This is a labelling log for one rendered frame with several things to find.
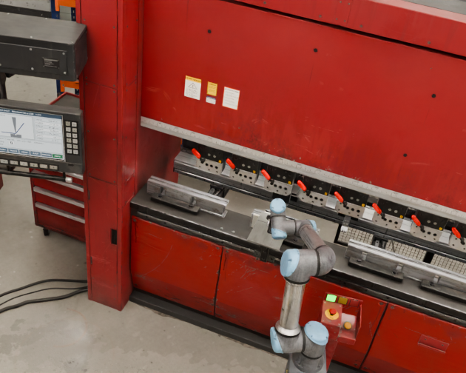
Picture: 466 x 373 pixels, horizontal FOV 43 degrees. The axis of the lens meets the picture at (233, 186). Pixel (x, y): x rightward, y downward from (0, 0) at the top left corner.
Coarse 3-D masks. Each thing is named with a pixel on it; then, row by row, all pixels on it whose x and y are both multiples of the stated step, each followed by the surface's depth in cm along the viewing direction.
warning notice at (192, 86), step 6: (186, 78) 299; (192, 78) 298; (186, 84) 301; (192, 84) 300; (198, 84) 299; (186, 90) 303; (192, 90) 302; (198, 90) 301; (192, 96) 304; (198, 96) 303
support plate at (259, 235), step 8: (264, 216) 330; (256, 224) 323; (264, 224) 324; (256, 232) 318; (264, 232) 318; (248, 240) 312; (256, 240) 313; (264, 240) 314; (272, 240) 314; (280, 240) 315; (272, 248) 310
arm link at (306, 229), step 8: (296, 224) 286; (304, 224) 284; (312, 224) 287; (296, 232) 287; (304, 232) 278; (312, 232) 275; (304, 240) 276; (312, 240) 268; (320, 240) 267; (312, 248) 264; (320, 248) 256; (328, 248) 256; (320, 256) 248; (328, 256) 250; (320, 264) 247; (328, 264) 249; (320, 272) 249
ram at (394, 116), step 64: (192, 0) 275; (192, 64) 294; (256, 64) 282; (320, 64) 271; (384, 64) 261; (448, 64) 251; (192, 128) 315; (256, 128) 301; (320, 128) 289; (384, 128) 277; (448, 128) 266; (448, 192) 284
